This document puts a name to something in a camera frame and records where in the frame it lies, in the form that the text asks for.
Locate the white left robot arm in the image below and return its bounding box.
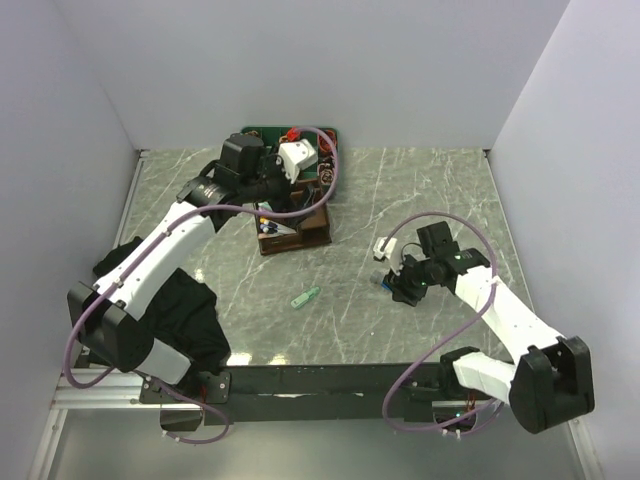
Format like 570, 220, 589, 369
63, 129, 318, 402

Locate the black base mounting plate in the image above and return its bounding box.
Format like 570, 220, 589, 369
138, 363, 497, 427

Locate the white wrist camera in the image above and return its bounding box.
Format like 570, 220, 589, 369
277, 128, 318, 184
373, 237, 402, 275

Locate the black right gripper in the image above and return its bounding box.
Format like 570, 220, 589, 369
383, 250, 436, 307

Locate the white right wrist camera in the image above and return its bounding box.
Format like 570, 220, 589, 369
373, 237, 402, 275

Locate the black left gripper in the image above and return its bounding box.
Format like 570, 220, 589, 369
241, 143, 318, 226

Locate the black cloth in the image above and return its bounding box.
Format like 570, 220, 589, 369
92, 236, 232, 377

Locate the green compartment tray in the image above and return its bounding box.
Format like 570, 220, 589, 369
240, 125, 335, 194

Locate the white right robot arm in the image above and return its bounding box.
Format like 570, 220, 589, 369
374, 222, 595, 434

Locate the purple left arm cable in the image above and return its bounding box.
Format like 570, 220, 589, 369
65, 125, 341, 446

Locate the pink black rolled tie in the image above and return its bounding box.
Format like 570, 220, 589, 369
317, 157, 335, 188

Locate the orange black rolled tie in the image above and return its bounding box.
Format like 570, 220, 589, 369
318, 129, 338, 155

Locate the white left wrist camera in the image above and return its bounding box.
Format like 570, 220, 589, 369
277, 128, 318, 184

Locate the brown wooden desk organizer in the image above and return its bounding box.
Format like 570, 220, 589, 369
255, 180, 332, 256

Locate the aluminium rail frame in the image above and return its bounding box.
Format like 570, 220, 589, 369
27, 148, 601, 480

